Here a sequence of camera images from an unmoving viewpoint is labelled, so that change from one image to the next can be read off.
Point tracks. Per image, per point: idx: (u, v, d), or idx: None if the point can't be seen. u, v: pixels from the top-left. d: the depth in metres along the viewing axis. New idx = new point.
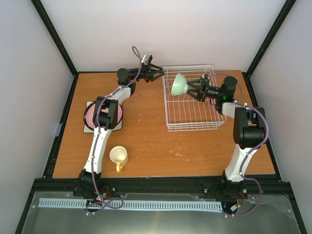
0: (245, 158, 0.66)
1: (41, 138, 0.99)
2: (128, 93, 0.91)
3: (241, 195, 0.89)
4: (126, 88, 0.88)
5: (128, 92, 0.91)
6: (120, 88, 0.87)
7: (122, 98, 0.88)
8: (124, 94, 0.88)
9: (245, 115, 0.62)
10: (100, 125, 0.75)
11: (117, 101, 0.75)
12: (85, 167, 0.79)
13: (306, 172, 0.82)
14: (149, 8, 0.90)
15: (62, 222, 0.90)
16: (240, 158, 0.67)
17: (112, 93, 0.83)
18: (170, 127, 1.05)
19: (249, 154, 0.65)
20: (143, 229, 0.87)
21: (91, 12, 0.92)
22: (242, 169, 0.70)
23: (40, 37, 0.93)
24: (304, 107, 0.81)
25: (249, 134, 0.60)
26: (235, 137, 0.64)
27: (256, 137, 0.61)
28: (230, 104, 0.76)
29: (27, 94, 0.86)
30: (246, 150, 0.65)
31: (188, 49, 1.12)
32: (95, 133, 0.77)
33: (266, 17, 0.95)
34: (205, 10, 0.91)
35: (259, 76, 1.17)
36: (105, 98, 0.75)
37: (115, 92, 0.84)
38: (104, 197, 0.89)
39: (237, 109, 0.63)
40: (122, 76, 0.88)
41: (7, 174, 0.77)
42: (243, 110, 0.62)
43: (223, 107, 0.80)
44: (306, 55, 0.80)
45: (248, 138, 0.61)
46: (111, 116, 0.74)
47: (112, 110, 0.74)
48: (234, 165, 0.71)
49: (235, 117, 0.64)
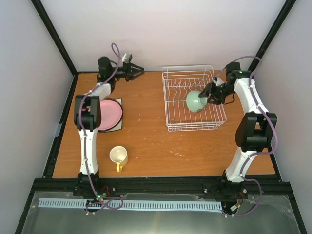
0: (246, 161, 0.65)
1: (41, 138, 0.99)
2: (109, 90, 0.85)
3: (241, 195, 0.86)
4: (105, 84, 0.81)
5: (109, 88, 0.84)
6: (100, 85, 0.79)
7: (102, 94, 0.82)
8: (103, 90, 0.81)
9: (254, 123, 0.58)
10: (84, 126, 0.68)
11: (98, 97, 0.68)
12: (81, 170, 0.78)
13: (305, 172, 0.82)
14: (149, 8, 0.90)
15: (62, 222, 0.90)
16: (241, 161, 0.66)
17: (92, 90, 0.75)
18: (170, 127, 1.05)
19: (251, 157, 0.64)
20: (143, 229, 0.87)
21: (91, 11, 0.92)
22: (242, 170, 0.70)
23: (40, 38, 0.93)
24: (305, 107, 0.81)
25: (252, 140, 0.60)
26: (239, 138, 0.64)
27: (259, 143, 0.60)
28: (242, 89, 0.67)
29: (27, 95, 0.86)
30: (248, 153, 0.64)
31: (188, 49, 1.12)
32: (82, 136, 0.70)
33: (266, 17, 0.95)
34: (205, 10, 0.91)
35: (259, 76, 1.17)
36: (85, 96, 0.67)
37: (94, 89, 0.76)
38: (104, 197, 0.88)
39: (245, 115, 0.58)
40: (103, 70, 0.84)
41: (8, 175, 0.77)
42: (253, 118, 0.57)
43: (236, 84, 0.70)
44: (306, 55, 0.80)
45: (250, 143, 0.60)
46: (94, 114, 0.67)
47: (93, 107, 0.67)
48: (235, 167, 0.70)
49: (243, 121, 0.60)
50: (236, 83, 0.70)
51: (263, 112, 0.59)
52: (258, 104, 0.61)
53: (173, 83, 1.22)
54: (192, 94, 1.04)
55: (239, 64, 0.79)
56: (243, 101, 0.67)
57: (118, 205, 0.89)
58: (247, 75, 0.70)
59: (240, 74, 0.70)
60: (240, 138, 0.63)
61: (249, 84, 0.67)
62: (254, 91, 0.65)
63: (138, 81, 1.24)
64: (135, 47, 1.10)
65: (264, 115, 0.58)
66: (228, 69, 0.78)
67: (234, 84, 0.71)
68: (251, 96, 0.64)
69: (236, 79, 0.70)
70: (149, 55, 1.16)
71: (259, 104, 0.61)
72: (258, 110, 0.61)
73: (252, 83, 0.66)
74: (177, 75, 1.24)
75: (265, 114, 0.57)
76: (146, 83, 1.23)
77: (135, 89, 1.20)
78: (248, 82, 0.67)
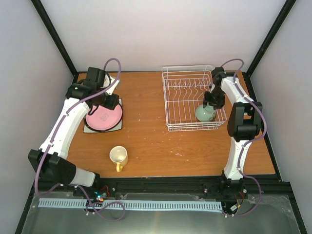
0: (242, 151, 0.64)
1: (40, 138, 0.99)
2: (86, 112, 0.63)
3: (241, 195, 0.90)
4: (71, 113, 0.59)
5: (84, 110, 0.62)
6: (66, 115, 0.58)
7: (73, 127, 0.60)
8: (74, 121, 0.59)
9: (243, 112, 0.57)
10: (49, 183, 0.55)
11: (57, 162, 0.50)
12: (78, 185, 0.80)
13: (305, 172, 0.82)
14: (148, 8, 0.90)
15: (62, 222, 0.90)
16: (237, 152, 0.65)
17: (51, 137, 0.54)
18: (170, 127, 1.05)
19: (245, 146, 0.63)
20: (143, 230, 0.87)
21: (90, 12, 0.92)
22: (240, 164, 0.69)
23: (40, 38, 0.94)
24: (305, 106, 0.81)
25: (243, 130, 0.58)
26: (230, 129, 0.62)
27: (250, 132, 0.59)
28: (229, 86, 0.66)
29: (27, 95, 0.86)
30: (242, 144, 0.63)
31: (189, 49, 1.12)
32: None
33: (266, 16, 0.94)
34: (205, 10, 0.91)
35: (259, 76, 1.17)
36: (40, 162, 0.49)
37: (56, 130, 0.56)
38: (104, 197, 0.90)
39: (234, 105, 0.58)
40: (90, 77, 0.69)
41: (8, 175, 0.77)
42: (241, 107, 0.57)
43: (223, 84, 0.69)
44: (306, 55, 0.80)
45: (242, 133, 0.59)
46: (60, 176, 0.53)
47: (56, 170, 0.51)
48: (232, 162, 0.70)
49: (232, 111, 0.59)
50: (222, 82, 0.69)
51: (250, 102, 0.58)
52: (243, 96, 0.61)
53: (173, 83, 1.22)
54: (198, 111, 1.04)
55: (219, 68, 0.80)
56: (230, 97, 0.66)
57: (118, 217, 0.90)
58: (232, 74, 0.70)
59: (224, 74, 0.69)
60: (231, 130, 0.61)
61: (233, 80, 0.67)
62: (239, 87, 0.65)
63: (138, 81, 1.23)
64: (134, 47, 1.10)
65: (251, 104, 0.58)
66: (213, 73, 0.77)
67: (221, 84, 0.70)
68: (236, 89, 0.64)
69: (222, 79, 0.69)
70: (149, 55, 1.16)
71: (244, 95, 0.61)
72: (244, 101, 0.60)
73: (237, 80, 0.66)
74: (178, 75, 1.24)
75: (252, 104, 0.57)
76: (146, 83, 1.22)
77: (135, 89, 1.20)
78: (233, 79, 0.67)
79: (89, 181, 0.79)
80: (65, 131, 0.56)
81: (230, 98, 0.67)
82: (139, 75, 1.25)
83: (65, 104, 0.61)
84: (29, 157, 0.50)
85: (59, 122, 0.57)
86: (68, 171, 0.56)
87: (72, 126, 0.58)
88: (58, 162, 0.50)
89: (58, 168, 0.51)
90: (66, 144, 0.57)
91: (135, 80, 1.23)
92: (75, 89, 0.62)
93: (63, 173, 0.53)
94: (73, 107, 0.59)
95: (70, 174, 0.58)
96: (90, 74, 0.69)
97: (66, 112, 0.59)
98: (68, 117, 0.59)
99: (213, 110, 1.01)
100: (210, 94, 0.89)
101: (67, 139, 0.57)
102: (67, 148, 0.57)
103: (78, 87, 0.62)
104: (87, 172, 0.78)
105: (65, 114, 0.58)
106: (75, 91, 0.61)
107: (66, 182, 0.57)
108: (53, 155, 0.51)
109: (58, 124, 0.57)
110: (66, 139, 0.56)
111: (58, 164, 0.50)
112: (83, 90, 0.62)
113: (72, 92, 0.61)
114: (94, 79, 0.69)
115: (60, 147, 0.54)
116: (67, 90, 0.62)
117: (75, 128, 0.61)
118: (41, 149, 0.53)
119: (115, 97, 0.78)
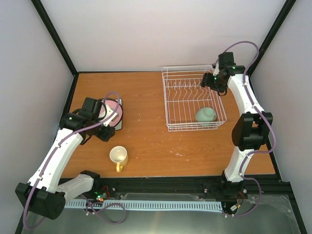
0: (245, 160, 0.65)
1: (40, 138, 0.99)
2: (80, 142, 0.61)
3: (241, 195, 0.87)
4: (64, 145, 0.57)
5: (78, 141, 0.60)
6: (58, 147, 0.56)
7: (66, 159, 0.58)
8: (67, 152, 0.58)
9: (250, 125, 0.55)
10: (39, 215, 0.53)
11: (46, 196, 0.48)
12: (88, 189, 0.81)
13: (305, 172, 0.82)
14: (148, 8, 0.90)
15: (62, 222, 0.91)
16: (240, 160, 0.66)
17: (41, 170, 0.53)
18: (170, 127, 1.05)
19: (248, 156, 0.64)
20: (143, 230, 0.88)
21: (90, 12, 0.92)
22: (241, 170, 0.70)
23: (40, 39, 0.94)
24: (305, 107, 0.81)
25: (249, 139, 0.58)
26: (235, 138, 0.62)
27: (256, 142, 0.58)
28: (237, 89, 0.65)
29: (27, 95, 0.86)
30: (245, 152, 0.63)
31: (188, 49, 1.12)
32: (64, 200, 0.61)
33: (266, 17, 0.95)
34: (205, 10, 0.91)
35: (260, 76, 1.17)
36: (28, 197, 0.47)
37: (47, 164, 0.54)
38: (104, 197, 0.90)
39: (242, 117, 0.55)
40: (87, 107, 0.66)
41: (8, 176, 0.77)
42: (250, 118, 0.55)
43: (230, 81, 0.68)
44: (306, 56, 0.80)
45: (248, 142, 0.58)
46: (47, 212, 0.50)
47: (43, 206, 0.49)
48: (234, 167, 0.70)
49: (240, 123, 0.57)
50: (229, 79, 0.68)
51: (260, 112, 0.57)
52: (253, 104, 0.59)
53: (173, 83, 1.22)
54: (199, 115, 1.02)
55: (232, 54, 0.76)
56: (238, 100, 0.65)
57: (116, 221, 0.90)
58: (242, 70, 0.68)
59: (233, 69, 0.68)
60: (237, 139, 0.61)
61: (243, 80, 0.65)
62: (249, 88, 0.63)
63: (138, 81, 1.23)
64: (134, 47, 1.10)
65: (260, 115, 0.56)
66: (222, 58, 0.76)
67: (228, 81, 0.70)
68: (246, 94, 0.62)
69: (230, 76, 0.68)
70: (149, 55, 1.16)
71: (254, 103, 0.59)
72: (254, 110, 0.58)
73: (246, 80, 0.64)
74: (178, 75, 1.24)
75: (261, 115, 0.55)
76: (146, 83, 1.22)
77: (135, 89, 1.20)
78: (242, 79, 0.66)
79: (87, 186, 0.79)
80: (55, 164, 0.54)
81: (237, 101, 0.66)
82: (139, 75, 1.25)
83: (59, 134, 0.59)
84: (16, 191, 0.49)
85: (49, 154, 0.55)
86: (58, 205, 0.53)
87: (64, 158, 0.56)
88: (46, 197, 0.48)
89: (46, 204, 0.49)
90: (56, 177, 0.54)
91: (135, 80, 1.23)
92: (69, 119, 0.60)
93: (50, 209, 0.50)
94: (66, 139, 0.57)
95: (59, 208, 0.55)
96: (87, 104, 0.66)
97: (58, 144, 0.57)
98: (61, 148, 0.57)
99: (213, 114, 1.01)
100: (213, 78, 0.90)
101: (57, 171, 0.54)
102: (57, 182, 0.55)
103: (72, 117, 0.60)
104: (83, 181, 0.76)
105: (57, 146, 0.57)
106: (69, 122, 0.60)
107: (55, 217, 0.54)
108: (42, 190, 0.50)
109: (49, 156, 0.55)
110: (56, 172, 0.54)
111: (45, 198, 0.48)
112: (77, 122, 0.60)
113: (66, 122, 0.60)
114: (90, 110, 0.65)
115: (49, 182, 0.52)
116: (61, 120, 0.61)
117: (67, 160, 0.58)
118: (30, 183, 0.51)
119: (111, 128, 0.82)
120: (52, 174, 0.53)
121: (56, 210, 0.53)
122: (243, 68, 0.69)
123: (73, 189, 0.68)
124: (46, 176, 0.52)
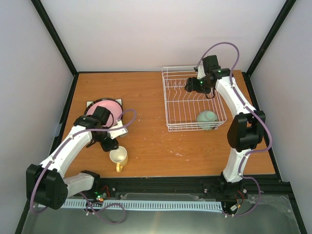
0: (243, 160, 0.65)
1: (40, 138, 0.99)
2: (89, 140, 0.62)
3: (241, 195, 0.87)
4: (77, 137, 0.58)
5: (87, 139, 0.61)
6: (71, 138, 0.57)
7: (76, 150, 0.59)
8: (78, 145, 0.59)
9: (244, 127, 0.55)
10: (41, 202, 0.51)
11: (56, 177, 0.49)
12: (88, 188, 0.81)
13: (305, 172, 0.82)
14: (147, 7, 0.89)
15: (63, 222, 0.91)
16: (238, 160, 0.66)
17: (53, 155, 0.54)
18: (170, 127, 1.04)
19: (246, 156, 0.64)
20: (143, 230, 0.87)
21: (89, 11, 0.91)
22: (240, 170, 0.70)
23: (40, 38, 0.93)
24: (305, 106, 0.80)
25: (246, 140, 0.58)
26: (231, 140, 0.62)
27: (253, 141, 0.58)
28: (225, 94, 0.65)
29: (27, 95, 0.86)
30: (243, 153, 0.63)
31: (188, 49, 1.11)
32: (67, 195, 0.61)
33: (266, 16, 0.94)
34: (204, 9, 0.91)
35: (259, 76, 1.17)
36: (40, 175, 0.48)
37: (60, 149, 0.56)
38: (104, 197, 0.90)
39: (236, 119, 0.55)
40: (97, 113, 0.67)
41: (9, 176, 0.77)
42: (243, 119, 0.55)
43: (217, 84, 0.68)
44: (306, 56, 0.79)
45: (244, 143, 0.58)
46: (52, 197, 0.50)
47: (50, 189, 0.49)
48: (232, 168, 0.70)
49: (234, 126, 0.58)
50: (217, 83, 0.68)
51: (252, 111, 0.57)
52: (244, 105, 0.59)
53: (173, 83, 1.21)
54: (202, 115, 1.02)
55: (216, 57, 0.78)
56: (229, 102, 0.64)
57: (117, 221, 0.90)
58: (227, 73, 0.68)
59: (219, 73, 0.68)
60: (233, 141, 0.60)
61: (231, 82, 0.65)
62: (237, 90, 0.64)
63: (138, 81, 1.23)
64: (134, 46, 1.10)
65: (253, 114, 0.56)
66: (205, 63, 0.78)
67: (215, 84, 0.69)
68: (236, 96, 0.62)
69: (217, 80, 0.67)
70: (149, 55, 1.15)
71: (245, 104, 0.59)
72: (245, 110, 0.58)
73: (234, 82, 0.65)
74: (178, 75, 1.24)
75: (254, 114, 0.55)
76: (146, 83, 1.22)
77: (135, 89, 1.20)
78: (230, 81, 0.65)
79: (87, 185, 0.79)
80: (67, 151, 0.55)
81: (228, 104, 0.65)
82: (138, 75, 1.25)
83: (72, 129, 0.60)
84: (27, 172, 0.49)
85: (63, 143, 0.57)
86: (61, 194, 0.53)
87: (74, 150, 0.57)
88: (55, 178, 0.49)
89: (53, 186, 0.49)
90: (66, 163, 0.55)
91: (135, 80, 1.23)
92: (83, 119, 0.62)
93: (56, 193, 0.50)
94: (79, 132, 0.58)
95: (61, 198, 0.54)
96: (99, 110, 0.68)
97: (72, 135, 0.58)
98: (73, 139, 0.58)
99: (213, 118, 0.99)
100: (198, 81, 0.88)
101: (67, 159, 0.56)
102: (65, 168, 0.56)
103: (86, 118, 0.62)
104: (84, 178, 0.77)
105: (70, 137, 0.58)
106: (83, 122, 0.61)
107: (55, 206, 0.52)
108: (53, 170, 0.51)
109: (62, 145, 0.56)
110: (67, 159, 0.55)
111: (55, 180, 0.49)
112: (89, 122, 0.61)
113: (79, 122, 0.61)
114: (101, 114, 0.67)
115: (59, 165, 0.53)
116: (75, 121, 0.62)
117: (77, 152, 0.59)
118: (41, 165, 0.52)
119: (114, 143, 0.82)
120: (64, 159, 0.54)
121: (59, 197, 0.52)
122: (229, 70, 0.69)
123: (73, 189, 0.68)
124: (58, 161, 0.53)
